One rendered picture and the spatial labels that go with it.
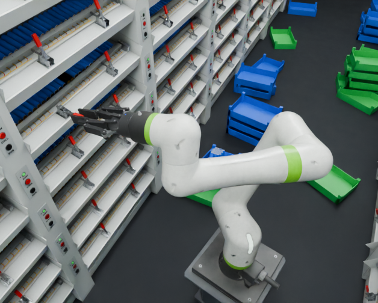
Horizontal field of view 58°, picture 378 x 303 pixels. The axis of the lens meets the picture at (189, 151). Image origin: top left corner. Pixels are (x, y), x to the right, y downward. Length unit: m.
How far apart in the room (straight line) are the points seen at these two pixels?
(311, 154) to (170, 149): 0.43
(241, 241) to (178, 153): 0.51
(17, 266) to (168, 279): 0.76
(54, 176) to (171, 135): 0.54
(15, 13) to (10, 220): 0.61
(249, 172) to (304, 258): 1.02
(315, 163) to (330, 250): 0.98
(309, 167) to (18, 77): 0.85
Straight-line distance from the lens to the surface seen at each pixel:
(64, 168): 1.27
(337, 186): 2.26
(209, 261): 1.48
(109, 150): 1.53
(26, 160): 1.08
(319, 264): 1.93
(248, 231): 1.28
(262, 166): 0.99
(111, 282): 1.82
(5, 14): 0.94
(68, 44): 1.14
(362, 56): 3.06
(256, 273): 1.41
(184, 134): 0.85
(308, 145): 1.08
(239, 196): 1.32
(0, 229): 1.19
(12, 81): 1.02
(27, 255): 1.34
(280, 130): 1.17
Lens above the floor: 1.64
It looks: 46 degrees down
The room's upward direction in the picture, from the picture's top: straight up
